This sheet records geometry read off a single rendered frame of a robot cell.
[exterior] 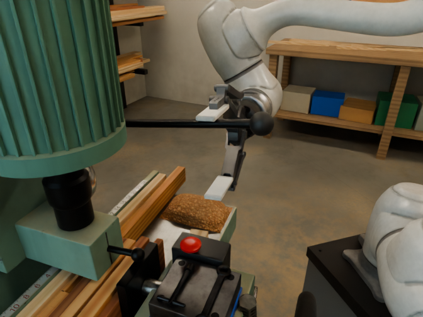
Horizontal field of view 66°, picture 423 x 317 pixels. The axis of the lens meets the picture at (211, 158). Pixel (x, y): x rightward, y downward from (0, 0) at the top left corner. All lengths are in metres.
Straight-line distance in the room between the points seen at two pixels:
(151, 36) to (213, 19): 3.59
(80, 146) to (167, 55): 3.89
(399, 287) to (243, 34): 0.58
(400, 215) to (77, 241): 0.70
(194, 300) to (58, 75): 0.30
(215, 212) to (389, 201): 0.44
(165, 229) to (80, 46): 0.44
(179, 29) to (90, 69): 3.74
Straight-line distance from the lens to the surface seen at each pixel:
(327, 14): 0.74
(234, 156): 0.62
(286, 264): 1.91
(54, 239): 0.53
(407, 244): 0.75
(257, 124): 0.46
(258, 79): 0.75
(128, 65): 3.54
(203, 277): 0.47
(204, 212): 0.69
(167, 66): 4.28
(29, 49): 0.35
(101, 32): 0.39
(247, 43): 0.74
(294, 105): 3.27
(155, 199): 0.72
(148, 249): 0.52
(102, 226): 0.51
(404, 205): 0.89
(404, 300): 0.75
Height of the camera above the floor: 1.35
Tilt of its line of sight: 28 degrees down
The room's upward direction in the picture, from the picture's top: straight up
